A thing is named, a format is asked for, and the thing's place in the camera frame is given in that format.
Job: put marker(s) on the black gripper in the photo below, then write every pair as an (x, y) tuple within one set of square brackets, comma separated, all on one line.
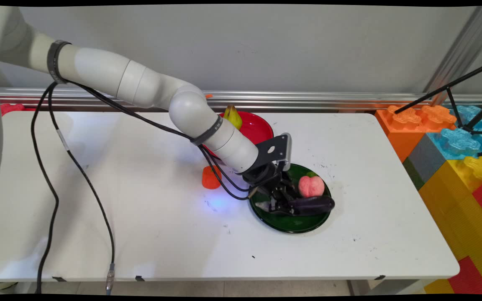
[(262, 175)]

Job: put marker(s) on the purple toy eggplant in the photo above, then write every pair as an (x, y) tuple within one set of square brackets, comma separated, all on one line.
[(314, 205)]

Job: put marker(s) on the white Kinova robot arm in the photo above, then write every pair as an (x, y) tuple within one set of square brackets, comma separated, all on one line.
[(98, 71)]

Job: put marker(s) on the green plate with white print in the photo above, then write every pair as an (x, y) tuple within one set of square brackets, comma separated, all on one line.
[(291, 223)]

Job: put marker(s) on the pink toy peach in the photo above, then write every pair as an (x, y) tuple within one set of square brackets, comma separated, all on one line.
[(311, 187)]

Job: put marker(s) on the red plate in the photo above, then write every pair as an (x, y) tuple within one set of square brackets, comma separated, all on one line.
[(257, 127)]

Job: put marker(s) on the orange toy persimmon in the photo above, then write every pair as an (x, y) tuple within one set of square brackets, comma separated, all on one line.
[(208, 179)]

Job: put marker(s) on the green toy pear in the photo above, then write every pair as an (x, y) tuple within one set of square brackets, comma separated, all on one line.
[(233, 117)]

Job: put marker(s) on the orange giant building block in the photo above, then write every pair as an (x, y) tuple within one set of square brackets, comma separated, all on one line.
[(404, 129)]

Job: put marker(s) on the grey giant building block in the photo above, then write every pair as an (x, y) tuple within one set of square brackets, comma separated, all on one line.
[(427, 161)]

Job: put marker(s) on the colourful giant building blocks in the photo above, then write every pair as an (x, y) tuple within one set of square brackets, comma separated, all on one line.
[(454, 209)]

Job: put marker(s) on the blue giant building block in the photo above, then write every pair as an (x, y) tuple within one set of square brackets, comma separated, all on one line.
[(458, 142)]

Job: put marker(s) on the large red giant building block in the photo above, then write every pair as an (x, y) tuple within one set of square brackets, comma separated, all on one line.
[(471, 278)]

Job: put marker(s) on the black tripod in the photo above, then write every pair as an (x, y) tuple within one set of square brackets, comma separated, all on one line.
[(454, 85)]

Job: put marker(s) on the red object behind table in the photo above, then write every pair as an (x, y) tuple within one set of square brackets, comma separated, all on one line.
[(11, 108)]

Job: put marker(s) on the aluminium rail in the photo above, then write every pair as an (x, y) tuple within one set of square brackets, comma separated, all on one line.
[(329, 100)]

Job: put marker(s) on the aluminium frame post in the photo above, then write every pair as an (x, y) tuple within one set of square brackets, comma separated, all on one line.
[(460, 50)]

